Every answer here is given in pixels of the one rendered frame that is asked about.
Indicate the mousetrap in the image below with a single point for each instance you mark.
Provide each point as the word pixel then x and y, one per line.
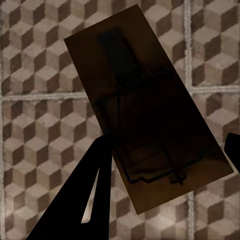
pixel 161 144

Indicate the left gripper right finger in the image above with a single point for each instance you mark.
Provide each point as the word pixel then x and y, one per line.
pixel 232 149

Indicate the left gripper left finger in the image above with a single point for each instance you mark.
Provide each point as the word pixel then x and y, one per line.
pixel 62 219

